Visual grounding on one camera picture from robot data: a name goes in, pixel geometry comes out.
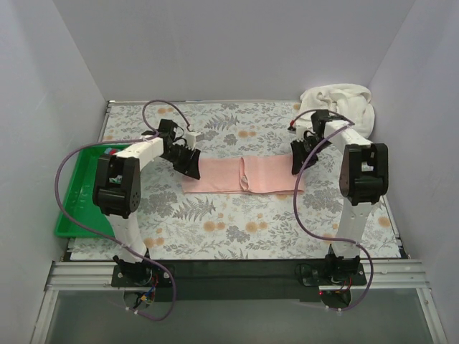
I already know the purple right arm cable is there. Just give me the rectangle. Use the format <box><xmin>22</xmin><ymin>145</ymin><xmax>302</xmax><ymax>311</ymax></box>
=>
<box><xmin>288</xmin><ymin>109</ymin><xmax>374</xmax><ymax>312</ymax></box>

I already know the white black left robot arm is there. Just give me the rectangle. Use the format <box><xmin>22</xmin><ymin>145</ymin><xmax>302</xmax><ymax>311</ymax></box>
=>
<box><xmin>93</xmin><ymin>120</ymin><xmax>204</xmax><ymax>286</ymax></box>

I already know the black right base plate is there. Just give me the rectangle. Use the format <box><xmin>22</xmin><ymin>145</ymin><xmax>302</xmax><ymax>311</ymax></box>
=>
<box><xmin>294</xmin><ymin>259</ymin><xmax>367</xmax><ymax>287</ymax></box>

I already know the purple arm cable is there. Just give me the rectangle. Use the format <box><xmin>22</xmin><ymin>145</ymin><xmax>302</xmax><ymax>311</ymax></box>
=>
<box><xmin>288</xmin><ymin>109</ymin><xmax>374</xmax><ymax>312</ymax></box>
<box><xmin>53</xmin><ymin>99</ymin><xmax>193</xmax><ymax>322</ymax></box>

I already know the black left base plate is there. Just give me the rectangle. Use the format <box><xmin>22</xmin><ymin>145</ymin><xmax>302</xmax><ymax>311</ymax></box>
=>
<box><xmin>110</xmin><ymin>265</ymin><xmax>172</xmax><ymax>288</ymax></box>

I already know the white crumpled towel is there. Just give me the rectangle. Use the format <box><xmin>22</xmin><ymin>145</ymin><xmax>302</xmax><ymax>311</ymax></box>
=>
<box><xmin>298</xmin><ymin>83</ymin><xmax>375</xmax><ymax>138</ymax></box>

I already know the green plastic tray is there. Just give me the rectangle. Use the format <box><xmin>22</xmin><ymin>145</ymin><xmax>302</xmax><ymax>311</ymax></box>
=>
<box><xmin>62</xmin><ymin>144</ymin><xmax>127</xmax><ymax>237</ymax></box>

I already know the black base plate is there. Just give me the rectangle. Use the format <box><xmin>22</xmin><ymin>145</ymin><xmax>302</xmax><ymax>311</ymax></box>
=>
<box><xmin>110</xmin><ymin>265</ymin><xmax>172</xmax><ymax>288</ymax></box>
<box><xmin>294</xmin><ymin>259</ymin><xmax>367</xmax><ymax>287</ymax></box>

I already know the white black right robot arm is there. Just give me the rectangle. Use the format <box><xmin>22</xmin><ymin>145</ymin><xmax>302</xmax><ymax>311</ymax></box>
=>
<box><xmin>288</xmin><ymin>109</ymin><xmax>389</xmax><ymax>286</ymax></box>

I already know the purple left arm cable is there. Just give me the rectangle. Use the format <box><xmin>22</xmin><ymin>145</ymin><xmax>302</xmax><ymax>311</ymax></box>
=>
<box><xmin>53</xmin><ymin>99</ymin><xmax>193</xmax><ymax>322</ymax></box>

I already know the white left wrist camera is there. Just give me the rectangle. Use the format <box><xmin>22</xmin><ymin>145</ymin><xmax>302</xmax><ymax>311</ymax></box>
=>
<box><xmin>185</xmin><ymin>132</ymin><xmax>205</xmax><ymax>145</ymax></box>

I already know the aluminium frame rail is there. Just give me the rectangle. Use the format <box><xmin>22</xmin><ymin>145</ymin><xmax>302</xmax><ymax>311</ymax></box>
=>
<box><xmin>46</xmin><ymin>259</ymin><xmax>430</xmax><ymax>290</ymax></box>

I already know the pink towel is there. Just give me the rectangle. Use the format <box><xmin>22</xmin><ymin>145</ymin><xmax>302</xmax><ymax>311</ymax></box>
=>
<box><xmin>181</xmin><ymin>154</ymin><xmax>297</xmax><ymax>195</ymax></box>

